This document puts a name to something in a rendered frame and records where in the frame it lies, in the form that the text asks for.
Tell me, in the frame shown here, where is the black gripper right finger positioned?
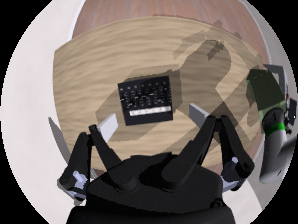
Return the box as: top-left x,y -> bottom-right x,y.
161,103 -> 255,192

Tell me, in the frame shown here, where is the black lighting desk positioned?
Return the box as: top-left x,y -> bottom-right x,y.
118,76 -> 173,126

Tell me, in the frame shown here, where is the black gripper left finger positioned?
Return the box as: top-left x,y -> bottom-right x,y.
59,113 -> 137,201

